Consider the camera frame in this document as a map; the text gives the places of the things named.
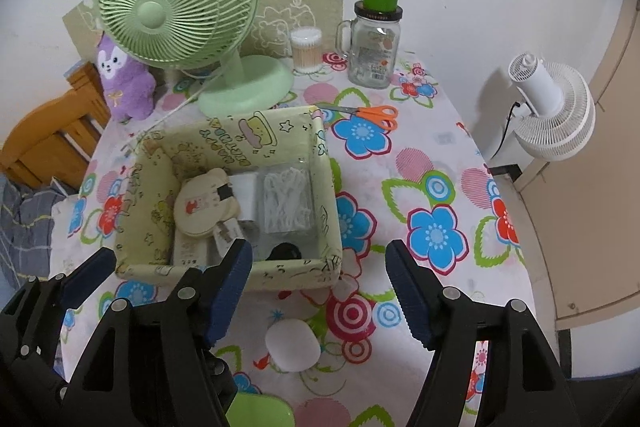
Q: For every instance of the cotton swab container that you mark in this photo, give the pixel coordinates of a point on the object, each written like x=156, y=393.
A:
x=306, y=52

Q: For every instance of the grey plaid blanket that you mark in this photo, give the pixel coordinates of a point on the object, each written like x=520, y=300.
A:
x=25, y=217

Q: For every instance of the purple plush toy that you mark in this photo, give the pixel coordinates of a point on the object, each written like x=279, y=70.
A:
x=125, y=87

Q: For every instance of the clear box of floss picks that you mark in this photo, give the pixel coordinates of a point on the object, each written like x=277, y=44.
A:
x=287, y=202

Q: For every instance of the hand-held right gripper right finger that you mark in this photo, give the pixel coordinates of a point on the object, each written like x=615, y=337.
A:
x=410, y=292

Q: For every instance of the cream round bear case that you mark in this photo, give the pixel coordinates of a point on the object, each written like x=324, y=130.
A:
x=202, y=207

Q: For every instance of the light green case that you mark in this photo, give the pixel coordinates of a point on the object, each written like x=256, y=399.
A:
x=260, y=412

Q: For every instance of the white wall fan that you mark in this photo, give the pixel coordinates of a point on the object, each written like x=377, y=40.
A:
x=555, y=107

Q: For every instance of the beige door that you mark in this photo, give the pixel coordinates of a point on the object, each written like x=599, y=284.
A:
x=590, y=207

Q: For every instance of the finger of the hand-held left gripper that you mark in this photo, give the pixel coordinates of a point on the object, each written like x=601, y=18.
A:
x=90, y=277

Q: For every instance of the yellow printed fabric storage box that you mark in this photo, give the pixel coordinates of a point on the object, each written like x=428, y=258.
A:
x=150, y=187

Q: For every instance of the white oval case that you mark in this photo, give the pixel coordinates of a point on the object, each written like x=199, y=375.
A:
x=292, y=344

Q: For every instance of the floral tablecloth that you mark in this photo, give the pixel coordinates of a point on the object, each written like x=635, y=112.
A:
x=440, y=187

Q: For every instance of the wooden chair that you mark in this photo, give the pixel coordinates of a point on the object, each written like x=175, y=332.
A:
x=45, y=142

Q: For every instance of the green desk fan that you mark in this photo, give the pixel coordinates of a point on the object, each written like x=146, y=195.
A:
x=150, y=14

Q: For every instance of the small white box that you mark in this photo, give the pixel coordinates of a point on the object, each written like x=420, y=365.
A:
x=245, y=197

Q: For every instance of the cream rectangular box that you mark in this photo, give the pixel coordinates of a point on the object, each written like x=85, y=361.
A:
x=187, y=252

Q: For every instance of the glass jar mug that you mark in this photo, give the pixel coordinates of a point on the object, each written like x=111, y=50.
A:
x=372, y=52

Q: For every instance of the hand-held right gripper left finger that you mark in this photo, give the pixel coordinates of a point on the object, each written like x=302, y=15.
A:
x=230, y=292

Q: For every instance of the small black round object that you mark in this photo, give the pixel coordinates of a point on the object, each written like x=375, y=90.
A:
x=285, y=252

